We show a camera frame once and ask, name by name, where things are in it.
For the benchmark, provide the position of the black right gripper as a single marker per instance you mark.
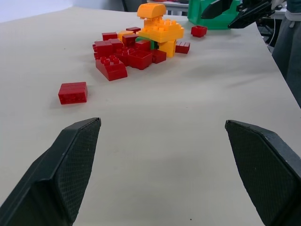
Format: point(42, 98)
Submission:
point(255, 3)

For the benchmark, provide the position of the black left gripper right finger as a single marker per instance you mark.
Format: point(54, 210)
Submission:
point(265, 169)

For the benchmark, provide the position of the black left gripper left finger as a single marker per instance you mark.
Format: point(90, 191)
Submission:
point(49, 176)

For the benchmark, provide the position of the green plastic bin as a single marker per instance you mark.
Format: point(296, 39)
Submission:
point(209, 22)

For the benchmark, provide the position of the small red brick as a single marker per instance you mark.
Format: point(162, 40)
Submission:
point(199, 31)

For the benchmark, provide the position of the red ribbed building block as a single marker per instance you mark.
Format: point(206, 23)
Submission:
point(73, 93)
point(182, 47)

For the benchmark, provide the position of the person in grey clothing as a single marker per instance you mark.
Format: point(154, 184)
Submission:
point(288, 51)

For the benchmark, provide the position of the orange curved plastic building brick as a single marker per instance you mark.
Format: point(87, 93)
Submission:
point(151, 10)

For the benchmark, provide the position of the green plastic toy brick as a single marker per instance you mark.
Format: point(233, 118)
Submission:
point(141, 39)

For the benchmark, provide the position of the red upside-down plastic building brick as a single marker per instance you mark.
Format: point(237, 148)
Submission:
point(140, 60)

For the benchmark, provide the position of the small orange building block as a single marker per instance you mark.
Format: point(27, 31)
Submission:
point(124, 34)

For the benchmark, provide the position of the red curved-slope plastic building brick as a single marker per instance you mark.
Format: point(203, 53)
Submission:
point(113, 69)

